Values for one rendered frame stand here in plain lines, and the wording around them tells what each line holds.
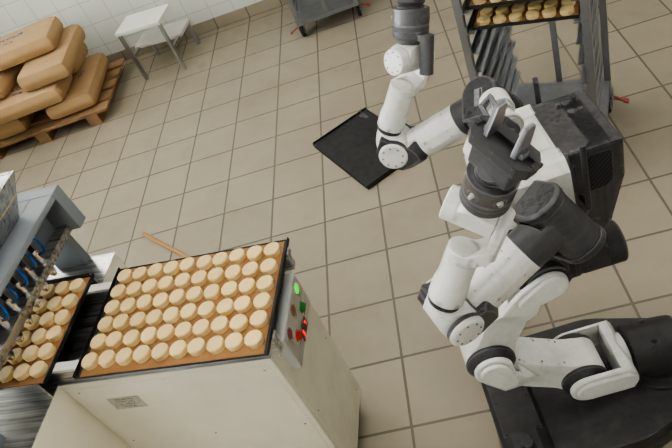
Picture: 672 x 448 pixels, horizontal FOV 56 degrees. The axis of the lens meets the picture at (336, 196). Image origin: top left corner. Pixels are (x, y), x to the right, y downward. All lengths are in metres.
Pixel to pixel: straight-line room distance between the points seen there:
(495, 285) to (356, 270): 1.75
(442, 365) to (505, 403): 0.42
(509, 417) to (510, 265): 1.01
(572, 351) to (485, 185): 1.17
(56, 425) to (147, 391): 0.28
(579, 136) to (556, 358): 0.86
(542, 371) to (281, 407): 0.78
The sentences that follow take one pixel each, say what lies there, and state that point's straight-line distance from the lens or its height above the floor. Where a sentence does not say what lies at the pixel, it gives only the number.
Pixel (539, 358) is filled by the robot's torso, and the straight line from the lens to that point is 2.05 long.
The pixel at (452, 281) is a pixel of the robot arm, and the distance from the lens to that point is 1.20.
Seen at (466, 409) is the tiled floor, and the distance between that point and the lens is 2.48.
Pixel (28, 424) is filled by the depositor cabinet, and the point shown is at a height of 0.84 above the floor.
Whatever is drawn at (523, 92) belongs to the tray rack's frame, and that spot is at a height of 0.15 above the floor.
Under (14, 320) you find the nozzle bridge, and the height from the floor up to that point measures 1.05.
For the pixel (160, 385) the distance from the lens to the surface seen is 1.98.
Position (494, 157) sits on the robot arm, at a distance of 0.98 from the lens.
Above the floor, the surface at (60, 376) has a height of 0.87.
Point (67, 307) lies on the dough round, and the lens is 2.22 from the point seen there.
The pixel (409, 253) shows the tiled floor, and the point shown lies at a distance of 2.97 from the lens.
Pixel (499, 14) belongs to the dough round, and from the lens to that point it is 2.65.
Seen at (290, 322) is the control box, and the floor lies 0.82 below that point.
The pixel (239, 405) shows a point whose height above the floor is 0.62.
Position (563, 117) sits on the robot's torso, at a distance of 1.49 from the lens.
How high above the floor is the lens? 2.16
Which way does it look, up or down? 39 degrees down
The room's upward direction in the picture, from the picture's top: 25 degrees counter-clockwise
